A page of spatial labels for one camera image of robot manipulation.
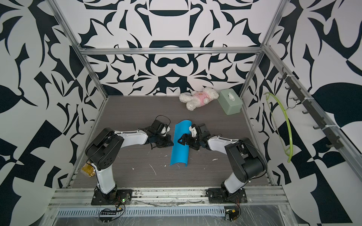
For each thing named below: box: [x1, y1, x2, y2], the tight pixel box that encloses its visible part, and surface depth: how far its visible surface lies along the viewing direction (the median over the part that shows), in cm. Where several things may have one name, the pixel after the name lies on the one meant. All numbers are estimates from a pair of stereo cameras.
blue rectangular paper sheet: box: [170, 119, 192, 168], surface depth 88 cm
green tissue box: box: [217, 88, 244, 116], surface depth 111 cm
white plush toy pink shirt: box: [179, 87, 220, 112], surface depth 111 cm
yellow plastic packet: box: [81, 162, 96, 178], surface depth 81 cm
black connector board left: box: [98, 211, 117, 223], surface depth 74 cm
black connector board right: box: [225, 209, 239, 221], surface depth 73 cm
